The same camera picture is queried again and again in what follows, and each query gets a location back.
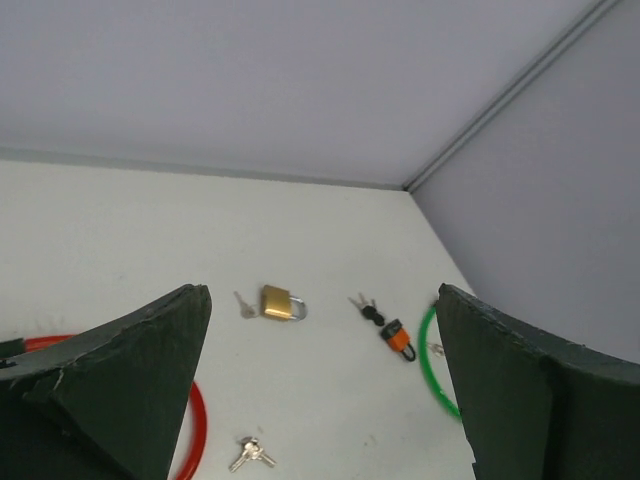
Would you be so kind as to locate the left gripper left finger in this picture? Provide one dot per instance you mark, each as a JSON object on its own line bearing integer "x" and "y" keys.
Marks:
{"x": 107, "y": 403}

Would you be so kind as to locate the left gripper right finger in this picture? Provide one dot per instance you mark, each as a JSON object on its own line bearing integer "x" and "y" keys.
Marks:
{"x": 534, "y": 405}

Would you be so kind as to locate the red cable lock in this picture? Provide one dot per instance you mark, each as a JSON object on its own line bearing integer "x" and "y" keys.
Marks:
{"x": 196, "y": 408}

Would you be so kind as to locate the green lock keys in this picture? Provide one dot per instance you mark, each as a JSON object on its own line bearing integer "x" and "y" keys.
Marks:
{"x": 436, "y": 349}

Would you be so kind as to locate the green cable lock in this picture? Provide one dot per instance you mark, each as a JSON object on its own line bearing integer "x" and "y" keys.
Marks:
{"x": 433, "y": 385}

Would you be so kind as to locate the red lock keys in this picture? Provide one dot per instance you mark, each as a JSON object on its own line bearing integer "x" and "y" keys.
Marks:
{"x": 251, "y": 450}

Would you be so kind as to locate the orange black padlock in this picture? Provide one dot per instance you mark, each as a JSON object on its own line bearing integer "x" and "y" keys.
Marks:
{"x": 398, "y": 340}

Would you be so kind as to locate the black head key bunch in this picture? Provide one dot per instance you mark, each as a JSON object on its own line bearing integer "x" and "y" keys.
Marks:
{"x": 368, "y": 310}

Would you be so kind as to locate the large brass padlock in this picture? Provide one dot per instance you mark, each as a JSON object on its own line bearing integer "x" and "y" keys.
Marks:
{"x": 279, "y": 304}

